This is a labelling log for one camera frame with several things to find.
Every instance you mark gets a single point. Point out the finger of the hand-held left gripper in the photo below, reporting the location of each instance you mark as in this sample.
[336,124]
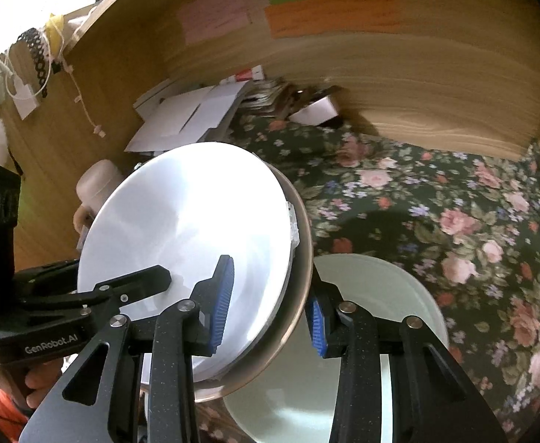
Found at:
[48,271]
[131,284]

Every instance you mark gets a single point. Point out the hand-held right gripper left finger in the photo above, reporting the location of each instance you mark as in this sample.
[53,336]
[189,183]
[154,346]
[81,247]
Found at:
[219,304]

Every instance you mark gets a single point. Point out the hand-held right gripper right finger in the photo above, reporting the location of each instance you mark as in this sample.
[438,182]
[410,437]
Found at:
[316,327]

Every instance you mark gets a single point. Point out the mint green plate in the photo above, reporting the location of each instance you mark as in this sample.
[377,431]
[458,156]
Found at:
[390,295]

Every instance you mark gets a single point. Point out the white plate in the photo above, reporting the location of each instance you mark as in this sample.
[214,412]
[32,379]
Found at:
[182,217]

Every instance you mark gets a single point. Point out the person's left hand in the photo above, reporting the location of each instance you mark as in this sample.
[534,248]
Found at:
[0,378]

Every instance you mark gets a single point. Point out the white charger plug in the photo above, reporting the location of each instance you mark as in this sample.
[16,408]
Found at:
[25,99]

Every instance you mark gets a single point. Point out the floral tablecloth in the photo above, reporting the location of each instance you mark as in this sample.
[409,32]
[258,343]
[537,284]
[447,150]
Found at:
[413,184]

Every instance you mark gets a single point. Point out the stack of white papers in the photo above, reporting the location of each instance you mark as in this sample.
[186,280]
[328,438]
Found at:
[182,115]

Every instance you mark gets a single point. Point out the brown braided headband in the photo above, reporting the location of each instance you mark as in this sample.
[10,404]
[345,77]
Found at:
[37,60]

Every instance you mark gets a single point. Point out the yellow object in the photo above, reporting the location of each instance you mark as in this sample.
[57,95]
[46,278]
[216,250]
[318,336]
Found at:
[54,32]

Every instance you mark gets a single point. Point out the stack of printed cards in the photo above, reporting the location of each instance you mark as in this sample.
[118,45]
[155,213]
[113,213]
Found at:
[265,94]

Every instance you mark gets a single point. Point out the small white box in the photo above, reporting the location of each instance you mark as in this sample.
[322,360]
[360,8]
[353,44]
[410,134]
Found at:
[318,108]

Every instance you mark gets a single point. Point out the red and white tube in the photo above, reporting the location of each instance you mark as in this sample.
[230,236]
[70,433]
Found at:
[251,74]

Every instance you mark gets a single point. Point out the wooden desk hutch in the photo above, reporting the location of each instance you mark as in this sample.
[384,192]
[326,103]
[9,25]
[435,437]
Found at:
[436,83]

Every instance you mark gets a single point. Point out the pink sticky note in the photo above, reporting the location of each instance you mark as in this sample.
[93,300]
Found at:
[214,14]

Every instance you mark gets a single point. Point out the orange sticky note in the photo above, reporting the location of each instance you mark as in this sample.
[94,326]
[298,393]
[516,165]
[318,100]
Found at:
[334,16]

